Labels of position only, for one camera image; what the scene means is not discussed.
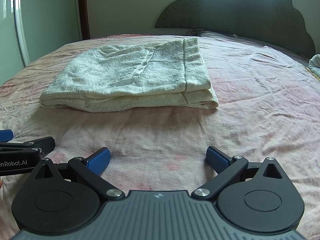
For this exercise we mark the white bundled cloth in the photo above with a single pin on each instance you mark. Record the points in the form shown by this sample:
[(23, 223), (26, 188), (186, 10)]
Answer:
[(315, 60)]

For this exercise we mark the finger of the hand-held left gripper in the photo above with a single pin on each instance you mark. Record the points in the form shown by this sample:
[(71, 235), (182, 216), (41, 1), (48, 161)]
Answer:
[(5, 135), (42, 143)]

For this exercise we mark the dark padded headboard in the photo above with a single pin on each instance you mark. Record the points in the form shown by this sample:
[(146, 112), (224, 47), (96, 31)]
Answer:
[(245, 12)]

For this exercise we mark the yellow quilted blanket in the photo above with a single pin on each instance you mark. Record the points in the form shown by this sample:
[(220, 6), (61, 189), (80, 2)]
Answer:
[(313, 73)]

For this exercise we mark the pale green wardrobe door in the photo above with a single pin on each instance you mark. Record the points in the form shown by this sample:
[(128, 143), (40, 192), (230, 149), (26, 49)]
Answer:
[(37, 17)]

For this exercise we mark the brown wooden door frame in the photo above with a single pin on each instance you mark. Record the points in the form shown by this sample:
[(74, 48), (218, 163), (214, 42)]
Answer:
[(83, 7)]

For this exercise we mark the white textured towel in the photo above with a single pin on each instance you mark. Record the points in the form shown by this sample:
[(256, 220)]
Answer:
[(140, 80)]

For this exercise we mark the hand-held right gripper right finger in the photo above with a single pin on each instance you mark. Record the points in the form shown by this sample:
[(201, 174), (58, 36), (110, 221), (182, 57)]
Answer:
[(217, 161)]

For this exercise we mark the pink bed sheet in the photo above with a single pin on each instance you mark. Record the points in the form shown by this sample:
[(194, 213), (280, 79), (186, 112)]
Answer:
[(175, 130)]

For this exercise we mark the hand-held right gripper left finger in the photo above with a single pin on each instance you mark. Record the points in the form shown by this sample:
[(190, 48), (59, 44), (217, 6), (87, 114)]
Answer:
[(97, 162)]

